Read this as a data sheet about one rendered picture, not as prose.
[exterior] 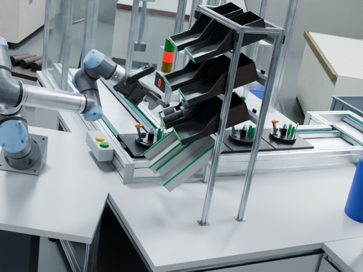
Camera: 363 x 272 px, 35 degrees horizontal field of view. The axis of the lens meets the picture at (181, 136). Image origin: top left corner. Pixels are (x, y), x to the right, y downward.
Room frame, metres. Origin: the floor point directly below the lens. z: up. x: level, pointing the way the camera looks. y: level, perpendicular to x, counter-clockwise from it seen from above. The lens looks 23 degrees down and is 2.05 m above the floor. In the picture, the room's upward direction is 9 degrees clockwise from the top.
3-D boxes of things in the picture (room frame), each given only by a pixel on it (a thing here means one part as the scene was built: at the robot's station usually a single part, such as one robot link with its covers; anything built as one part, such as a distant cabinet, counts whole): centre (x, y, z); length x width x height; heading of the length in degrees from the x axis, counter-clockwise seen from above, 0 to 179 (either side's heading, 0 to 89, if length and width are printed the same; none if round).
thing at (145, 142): (2.45, 0.14, 0.98); 0.14 x 0.14 x 0.02
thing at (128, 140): (2.45, 0.14, 0.96); 0.24 x 0.24 x 0.02; 28
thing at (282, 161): (2.68, -0.29, 0.91); 1.24 x 0.33 x 0.10; 118
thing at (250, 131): (2.69, -0.30, 1.01); 0.24 x 0.24 x 0.13; 28
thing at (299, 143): (2.80, -0.52, 1.01); 0.24 x 0.24 x 0.13; 28
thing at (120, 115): (2.73, 0.26, 0.91); 0.84 x 0.28 x 0.10; 28
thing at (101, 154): (2.43, 0.37, 0.93); 0.21 x 0.07 x 0.06; 28
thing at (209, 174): (2.19, -0.14, 1.26); 0.36 x 0.21 x 0.80; 28
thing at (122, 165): (2.63, 0.40, 0.91); 0.89 x 0.06 x 0.11; 28
